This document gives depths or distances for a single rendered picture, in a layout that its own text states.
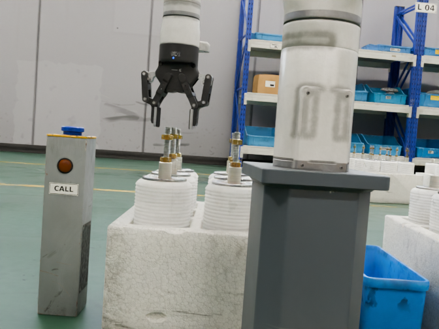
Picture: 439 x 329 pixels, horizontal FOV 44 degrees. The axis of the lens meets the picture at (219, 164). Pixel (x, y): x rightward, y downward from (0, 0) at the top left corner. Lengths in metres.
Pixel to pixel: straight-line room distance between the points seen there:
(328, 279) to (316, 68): 0.24
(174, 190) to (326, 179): 0.35
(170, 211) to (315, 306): 0.34
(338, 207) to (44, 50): 5.82
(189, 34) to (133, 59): 5.19
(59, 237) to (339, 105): 0.55
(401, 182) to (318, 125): 2.83
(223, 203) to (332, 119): 0.31
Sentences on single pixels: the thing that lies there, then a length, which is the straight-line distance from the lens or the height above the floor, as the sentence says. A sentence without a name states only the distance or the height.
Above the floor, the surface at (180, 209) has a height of 0.21.
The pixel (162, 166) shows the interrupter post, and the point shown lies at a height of 0.27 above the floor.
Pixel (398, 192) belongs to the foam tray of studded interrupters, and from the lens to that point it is 3.45.
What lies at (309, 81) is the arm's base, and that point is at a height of 0.40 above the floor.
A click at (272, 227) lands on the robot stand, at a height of 0.23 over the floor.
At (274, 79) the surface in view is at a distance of 5.61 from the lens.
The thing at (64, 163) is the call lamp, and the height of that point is 0.27.
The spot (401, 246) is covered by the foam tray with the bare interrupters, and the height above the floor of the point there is 0.13.
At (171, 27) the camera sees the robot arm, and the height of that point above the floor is 0.52.
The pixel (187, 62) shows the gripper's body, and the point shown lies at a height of 0.46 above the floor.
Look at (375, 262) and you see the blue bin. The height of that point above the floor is 0.09.
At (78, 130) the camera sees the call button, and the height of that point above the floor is 0.32.
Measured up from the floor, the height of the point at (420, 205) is 0.22.
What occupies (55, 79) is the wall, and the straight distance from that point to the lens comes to 6.27.
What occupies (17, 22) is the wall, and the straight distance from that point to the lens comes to 6.43.
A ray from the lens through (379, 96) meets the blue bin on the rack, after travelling 5.92.
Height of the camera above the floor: 0.33
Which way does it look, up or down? 3 degrees down
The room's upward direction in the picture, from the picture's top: 4 degrees clockwise
